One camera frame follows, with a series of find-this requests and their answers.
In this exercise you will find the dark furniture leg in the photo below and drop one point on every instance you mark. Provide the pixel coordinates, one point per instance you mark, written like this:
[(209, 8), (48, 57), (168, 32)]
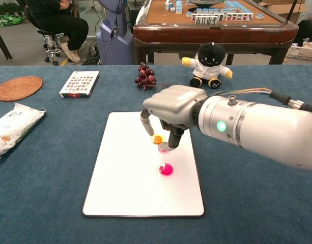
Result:
[(3, 43)]

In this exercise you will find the mahjong tile row red prints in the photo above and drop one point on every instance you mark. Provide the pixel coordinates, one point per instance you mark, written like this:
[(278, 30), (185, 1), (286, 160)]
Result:
[(239, 17)]

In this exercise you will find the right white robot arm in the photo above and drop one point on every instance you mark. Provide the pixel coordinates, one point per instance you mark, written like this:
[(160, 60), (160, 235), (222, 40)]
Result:
[(260, 132)]

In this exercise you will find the white printed card box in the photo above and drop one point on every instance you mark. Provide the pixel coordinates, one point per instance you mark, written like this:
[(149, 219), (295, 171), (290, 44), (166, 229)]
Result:
[(79, 84)]

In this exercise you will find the black plush toy white coat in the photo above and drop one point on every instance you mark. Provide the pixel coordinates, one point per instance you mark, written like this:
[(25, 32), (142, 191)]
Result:
[(209, 68)]

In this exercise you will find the blue table cloth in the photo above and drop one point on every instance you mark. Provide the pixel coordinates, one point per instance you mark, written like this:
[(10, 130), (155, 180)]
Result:
[(43, 190)]

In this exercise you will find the cardboard box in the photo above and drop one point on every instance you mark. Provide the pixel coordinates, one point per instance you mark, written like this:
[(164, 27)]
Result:
[(283, 10)]

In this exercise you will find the white magnetic board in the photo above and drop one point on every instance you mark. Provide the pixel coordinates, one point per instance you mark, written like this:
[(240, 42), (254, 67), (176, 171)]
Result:
[(125, 172)]

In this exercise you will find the mahjong tile row green prints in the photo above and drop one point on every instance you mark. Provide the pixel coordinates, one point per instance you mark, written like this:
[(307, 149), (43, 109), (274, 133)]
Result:
[(208, 19)]

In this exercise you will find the orange disc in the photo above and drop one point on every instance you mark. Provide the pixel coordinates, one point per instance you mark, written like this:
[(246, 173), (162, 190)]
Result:
[(157, 139)]

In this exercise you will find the white snack bag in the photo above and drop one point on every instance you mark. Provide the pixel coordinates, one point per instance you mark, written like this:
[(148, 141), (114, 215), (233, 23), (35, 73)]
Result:
[(13, 127)]

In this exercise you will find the long blue backed tile row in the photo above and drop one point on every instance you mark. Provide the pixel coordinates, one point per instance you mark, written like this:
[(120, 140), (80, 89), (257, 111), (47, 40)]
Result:
[(234, 6)]

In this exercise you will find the green artificial foliage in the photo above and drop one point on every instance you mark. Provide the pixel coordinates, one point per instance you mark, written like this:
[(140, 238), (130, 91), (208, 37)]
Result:
[(8, 19)]

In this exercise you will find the brown mahjong table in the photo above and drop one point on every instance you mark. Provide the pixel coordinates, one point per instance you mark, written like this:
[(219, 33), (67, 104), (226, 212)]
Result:
[(209, 35)]

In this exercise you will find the seated person in black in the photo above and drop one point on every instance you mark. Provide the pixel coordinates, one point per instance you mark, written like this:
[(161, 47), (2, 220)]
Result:
[(56, 23)]

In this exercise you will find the brown woven round coaster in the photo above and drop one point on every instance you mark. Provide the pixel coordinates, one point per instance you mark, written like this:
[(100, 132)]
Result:
[(17, 88)]

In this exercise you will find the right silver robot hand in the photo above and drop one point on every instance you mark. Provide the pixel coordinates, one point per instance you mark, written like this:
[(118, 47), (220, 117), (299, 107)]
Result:
[(176, 101)]

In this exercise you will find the pink disc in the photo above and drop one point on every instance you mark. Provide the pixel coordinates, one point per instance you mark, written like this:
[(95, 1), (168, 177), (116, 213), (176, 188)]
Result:
[(164, 151), (166, 169)]

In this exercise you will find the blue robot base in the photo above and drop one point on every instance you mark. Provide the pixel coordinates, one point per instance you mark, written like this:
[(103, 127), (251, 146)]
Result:
[(115, 50)]

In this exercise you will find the white plastic basket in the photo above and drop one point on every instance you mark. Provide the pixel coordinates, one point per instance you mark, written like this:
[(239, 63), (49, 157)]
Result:
[(303, 52)]

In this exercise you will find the stacked blue backed mahjong tiles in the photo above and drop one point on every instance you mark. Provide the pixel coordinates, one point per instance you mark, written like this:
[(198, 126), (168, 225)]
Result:
[(174, 6)]

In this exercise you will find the dark red grape bunch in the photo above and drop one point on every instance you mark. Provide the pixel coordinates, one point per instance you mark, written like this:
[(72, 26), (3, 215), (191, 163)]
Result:
[(145, 76)]

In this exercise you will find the black bag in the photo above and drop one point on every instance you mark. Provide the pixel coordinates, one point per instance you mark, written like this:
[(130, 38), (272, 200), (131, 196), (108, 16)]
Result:
[(307, 30)]

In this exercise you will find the single blue backed mahjong tile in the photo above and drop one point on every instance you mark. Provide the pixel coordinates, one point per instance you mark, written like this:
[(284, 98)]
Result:
[(260, 16)]

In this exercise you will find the chrome swivel stool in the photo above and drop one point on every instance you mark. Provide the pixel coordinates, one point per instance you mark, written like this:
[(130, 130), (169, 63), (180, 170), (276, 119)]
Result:
[(52, 43)]

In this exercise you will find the short blue backed tile row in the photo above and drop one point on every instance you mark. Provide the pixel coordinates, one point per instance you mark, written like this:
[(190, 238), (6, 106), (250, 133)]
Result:
[(204, 10)]

